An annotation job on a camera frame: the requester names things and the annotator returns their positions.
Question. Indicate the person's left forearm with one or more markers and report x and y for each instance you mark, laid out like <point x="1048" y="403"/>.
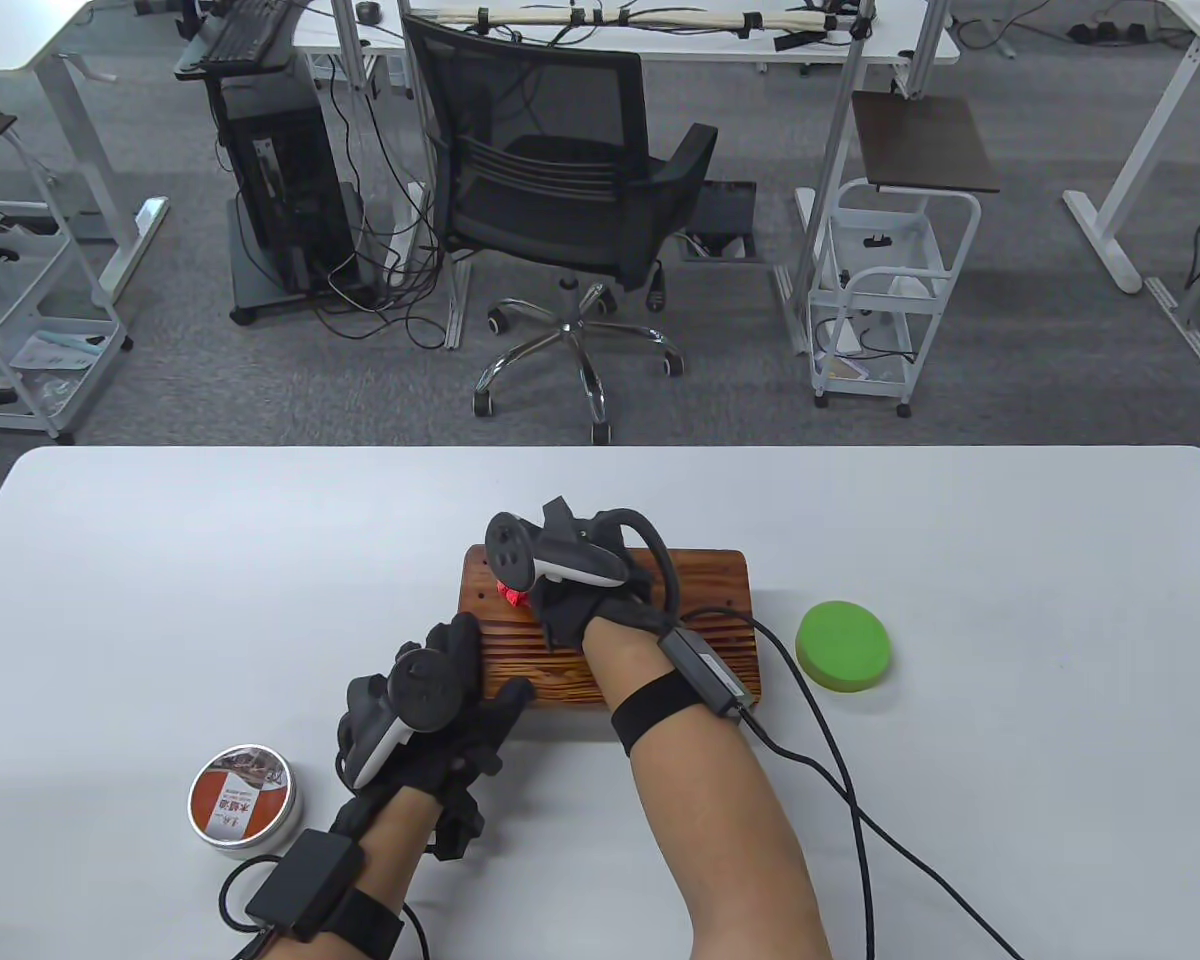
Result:
<point x="390" y="860"/>

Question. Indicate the black keyboard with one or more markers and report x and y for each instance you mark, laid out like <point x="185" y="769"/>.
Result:
<point x="245" y="30"/>

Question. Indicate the round metal wood wax tin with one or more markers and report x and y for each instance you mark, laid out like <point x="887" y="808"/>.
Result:
<point x="245" y="800"/>

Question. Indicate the aluminium floor rail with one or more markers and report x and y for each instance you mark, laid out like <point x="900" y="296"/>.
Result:
<point x="1185" y="325"/>

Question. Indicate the black computer tower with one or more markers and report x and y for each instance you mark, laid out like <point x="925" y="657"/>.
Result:
<point x="290" y="190"/>

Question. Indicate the brown wooden stool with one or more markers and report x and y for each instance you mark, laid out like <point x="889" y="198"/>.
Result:
<point x="710" y="580"/>

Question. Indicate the green round sponge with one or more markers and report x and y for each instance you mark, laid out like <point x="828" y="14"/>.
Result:
<point x="842" y="645"/>

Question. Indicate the person's right hand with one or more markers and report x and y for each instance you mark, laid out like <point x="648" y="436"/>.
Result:
<point x="570" y="620"/>

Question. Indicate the person's left hand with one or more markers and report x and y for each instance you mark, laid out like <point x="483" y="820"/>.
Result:
<point x="470" y="730"/>

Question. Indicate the red cloth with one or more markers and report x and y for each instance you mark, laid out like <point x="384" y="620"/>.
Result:
<point x="513" y="597"/>

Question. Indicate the black floor socket box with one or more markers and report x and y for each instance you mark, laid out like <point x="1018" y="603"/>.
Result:
<point x="725" y="210"/>

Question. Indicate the white desk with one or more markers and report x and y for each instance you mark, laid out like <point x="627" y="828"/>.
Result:
<point x="20" y="30"/>
<point x="660" y="45"/>
<point x="1155" y="135"/>

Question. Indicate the black power strip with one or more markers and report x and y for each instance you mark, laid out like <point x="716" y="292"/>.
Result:
<point x="1105" y="32"/>

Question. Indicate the white power strip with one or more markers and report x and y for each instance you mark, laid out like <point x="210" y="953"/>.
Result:
<point x="400" y="245"/>

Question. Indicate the person's right forearm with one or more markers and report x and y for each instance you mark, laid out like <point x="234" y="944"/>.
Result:
<point x="720" y="850"/>

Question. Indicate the grey computer stand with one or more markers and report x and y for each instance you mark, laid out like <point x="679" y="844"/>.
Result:
<point x="255" y="280"/>

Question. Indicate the black mesh office chair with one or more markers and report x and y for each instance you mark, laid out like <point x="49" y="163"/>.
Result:
<point x="560" y="200"/>

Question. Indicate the black computer mouse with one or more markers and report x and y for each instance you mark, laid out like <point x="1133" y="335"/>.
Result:
<point x="367" y="12"/>

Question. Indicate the beige rod bundle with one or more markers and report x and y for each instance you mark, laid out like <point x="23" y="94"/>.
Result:
<point x="660" y="18"/>

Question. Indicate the aluminium frame post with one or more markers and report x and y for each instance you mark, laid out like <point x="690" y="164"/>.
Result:
<point x="830" y="150"/>
<point x="452" y="300"/>

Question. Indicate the black and white controller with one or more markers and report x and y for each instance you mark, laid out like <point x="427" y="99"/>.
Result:
<point x="425" y="690"/>
<point x="570" y="560"/>

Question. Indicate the white rolling cart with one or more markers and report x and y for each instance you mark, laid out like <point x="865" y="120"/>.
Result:
<point x="885" y="378"/>
<point x="50" y="350"/>

